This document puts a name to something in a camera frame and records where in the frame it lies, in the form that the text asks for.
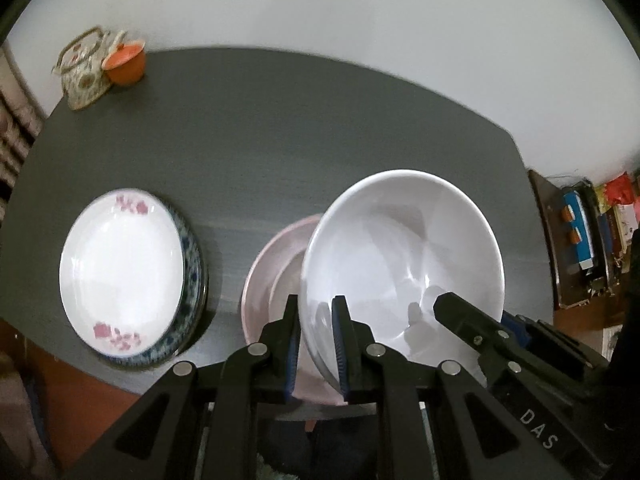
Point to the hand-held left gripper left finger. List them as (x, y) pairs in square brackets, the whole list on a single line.
[(291, 355)]

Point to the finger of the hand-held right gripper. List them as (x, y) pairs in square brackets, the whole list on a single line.
[(465, 320), (517, 330)]

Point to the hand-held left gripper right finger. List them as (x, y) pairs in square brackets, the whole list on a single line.
[(341, 345)]

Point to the large pink bowl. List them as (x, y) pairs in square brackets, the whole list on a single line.
[(257, 300)]

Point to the large blue floral plate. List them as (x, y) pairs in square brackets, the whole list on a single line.
[(192, 270)]

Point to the white plate pink flowers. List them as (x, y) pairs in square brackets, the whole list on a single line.
[(120, 270)]

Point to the dark wooden side cabinet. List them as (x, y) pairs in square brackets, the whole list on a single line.
[(550, 240)]

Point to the green fluffy mat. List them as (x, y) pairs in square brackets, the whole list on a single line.
[(267, 467)]

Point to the red yellow packets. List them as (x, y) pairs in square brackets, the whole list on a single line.
[(620, 195)]

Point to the orange lidded teacup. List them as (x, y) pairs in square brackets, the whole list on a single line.
[(125, 67)]

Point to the floral ceramic teapot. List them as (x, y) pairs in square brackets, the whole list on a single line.
[(85, 80)]

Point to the wooden chair back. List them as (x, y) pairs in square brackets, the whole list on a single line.
[(15, 125)]

